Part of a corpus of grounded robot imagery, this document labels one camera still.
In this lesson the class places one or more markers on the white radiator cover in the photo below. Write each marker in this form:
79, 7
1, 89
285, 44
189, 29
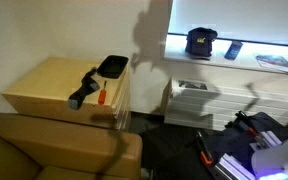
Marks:
216, 106

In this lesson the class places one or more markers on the light wooden drawer cabinet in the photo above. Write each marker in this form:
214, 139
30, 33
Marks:
45, 90

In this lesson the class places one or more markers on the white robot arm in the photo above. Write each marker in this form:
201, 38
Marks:
270, 161

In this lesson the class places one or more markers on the orange black clamp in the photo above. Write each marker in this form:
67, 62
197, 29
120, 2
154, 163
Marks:
205, 154

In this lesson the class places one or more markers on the tan leather couch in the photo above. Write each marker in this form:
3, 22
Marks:
41, 149

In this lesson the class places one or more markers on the orange handled screwdriver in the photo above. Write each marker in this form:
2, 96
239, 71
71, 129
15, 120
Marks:
102, 95

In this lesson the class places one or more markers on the magazine on sill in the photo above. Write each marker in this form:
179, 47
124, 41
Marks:
273, 62

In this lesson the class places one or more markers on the navy Cal cap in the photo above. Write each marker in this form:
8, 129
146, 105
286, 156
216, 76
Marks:
199, 42

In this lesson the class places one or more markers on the black plastic tray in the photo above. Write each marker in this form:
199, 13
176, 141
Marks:
112, 67

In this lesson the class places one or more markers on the photo card on radiator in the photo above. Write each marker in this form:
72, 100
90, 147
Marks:
192, 85

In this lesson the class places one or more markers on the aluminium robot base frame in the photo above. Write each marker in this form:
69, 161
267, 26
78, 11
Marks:
233, 153

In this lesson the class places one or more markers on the black grey handheld tool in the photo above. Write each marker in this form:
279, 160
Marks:
88, 86

